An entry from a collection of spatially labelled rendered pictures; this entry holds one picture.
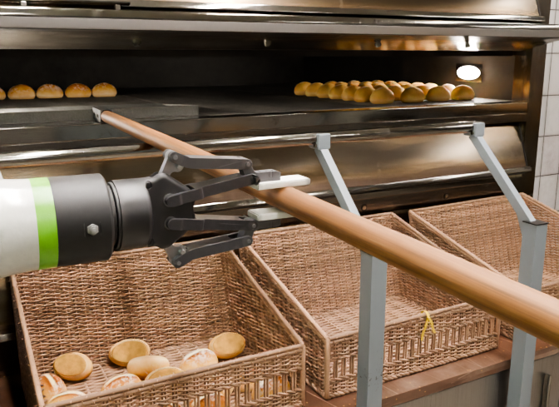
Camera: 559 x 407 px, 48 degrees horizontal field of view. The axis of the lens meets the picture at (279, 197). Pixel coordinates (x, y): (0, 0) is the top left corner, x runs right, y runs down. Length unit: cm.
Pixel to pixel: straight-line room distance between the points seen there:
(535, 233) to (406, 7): 81
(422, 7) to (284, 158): 64
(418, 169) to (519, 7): 66
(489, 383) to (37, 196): 136
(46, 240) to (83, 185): 7
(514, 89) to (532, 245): 97
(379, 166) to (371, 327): 78
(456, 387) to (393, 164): 74
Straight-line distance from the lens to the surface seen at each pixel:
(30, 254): 64
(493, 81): 255
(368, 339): 135
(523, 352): 172
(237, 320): 172
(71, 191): 64
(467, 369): 168
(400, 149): 207
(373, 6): 194
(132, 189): 66
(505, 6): 231
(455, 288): 50
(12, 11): 145
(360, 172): 196
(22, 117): 168
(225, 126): 173
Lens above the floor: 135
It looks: 13 degrees down
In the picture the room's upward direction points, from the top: straight up
